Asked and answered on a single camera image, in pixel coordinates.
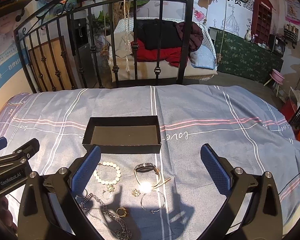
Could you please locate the dark metal chain necklace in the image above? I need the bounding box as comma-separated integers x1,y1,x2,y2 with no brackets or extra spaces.
79,192,133,240

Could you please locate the silver ring with gold charm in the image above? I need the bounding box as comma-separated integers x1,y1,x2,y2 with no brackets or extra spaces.
102,184,116,201

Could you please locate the white pearl bracelet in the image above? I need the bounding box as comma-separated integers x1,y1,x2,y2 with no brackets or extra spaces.
93,161,122,186

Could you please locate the gold flower earring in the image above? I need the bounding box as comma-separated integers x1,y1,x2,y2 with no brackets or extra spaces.
132,189,141,197

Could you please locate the thin silver bangle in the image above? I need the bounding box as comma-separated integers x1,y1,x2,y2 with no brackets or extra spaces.
140,191,166,214

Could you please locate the gold wrist watch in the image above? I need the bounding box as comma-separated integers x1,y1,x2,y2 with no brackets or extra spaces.
134,163,171,190

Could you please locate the black cardboard jewelry box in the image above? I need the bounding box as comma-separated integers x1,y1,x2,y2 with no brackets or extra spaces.
82,115,161,154

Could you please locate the grey striped bed sheet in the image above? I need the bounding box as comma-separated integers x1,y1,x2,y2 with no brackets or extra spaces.
0,85,300,239

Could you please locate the beige pillow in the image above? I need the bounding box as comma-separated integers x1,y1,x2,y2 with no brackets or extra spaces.
106,31,133,60

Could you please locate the pink stool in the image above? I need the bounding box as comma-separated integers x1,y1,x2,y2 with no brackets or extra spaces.
263,69,285,96

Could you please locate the white wicker swing seat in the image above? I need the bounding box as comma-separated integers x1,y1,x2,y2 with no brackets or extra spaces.
112,18,217,81

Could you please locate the green floral covered counter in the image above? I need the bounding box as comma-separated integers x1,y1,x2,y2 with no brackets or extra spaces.
209,27,283,83

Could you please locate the black garment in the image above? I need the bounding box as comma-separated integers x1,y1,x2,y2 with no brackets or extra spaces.
133,19,183,50

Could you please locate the red blanket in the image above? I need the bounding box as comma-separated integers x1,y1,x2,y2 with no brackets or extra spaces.
136,39,183,68

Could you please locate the light blue cushion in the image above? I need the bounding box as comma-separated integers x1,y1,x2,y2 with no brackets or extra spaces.
190,45,217,70

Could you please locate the white ceramic vase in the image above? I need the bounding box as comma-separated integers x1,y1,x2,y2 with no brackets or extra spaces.
244,29,252,41

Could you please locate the dark purple jacket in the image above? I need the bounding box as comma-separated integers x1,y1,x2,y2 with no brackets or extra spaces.
174,22,203,52

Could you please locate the red phone booth cabinet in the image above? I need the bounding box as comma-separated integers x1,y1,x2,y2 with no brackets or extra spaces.
251,0,273,44

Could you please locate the white tassel rope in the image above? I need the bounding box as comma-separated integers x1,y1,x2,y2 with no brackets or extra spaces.
122,0,132,73

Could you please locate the black iron bed frame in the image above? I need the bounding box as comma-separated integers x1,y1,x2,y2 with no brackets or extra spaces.
14,0,194,93

